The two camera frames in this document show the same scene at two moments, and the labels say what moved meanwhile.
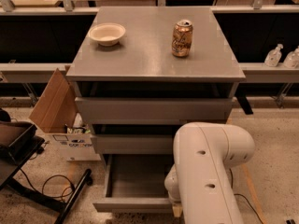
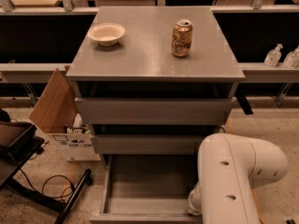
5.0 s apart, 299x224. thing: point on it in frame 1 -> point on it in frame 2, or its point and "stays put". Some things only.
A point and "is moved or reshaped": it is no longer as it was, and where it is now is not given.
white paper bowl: (106, 34) stays put
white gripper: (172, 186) -> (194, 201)
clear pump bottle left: (273, 57) stays put
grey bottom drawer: (135, 183) is moved or reshaped
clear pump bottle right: (291, 59) stays put
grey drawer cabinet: (140, 71) stays put
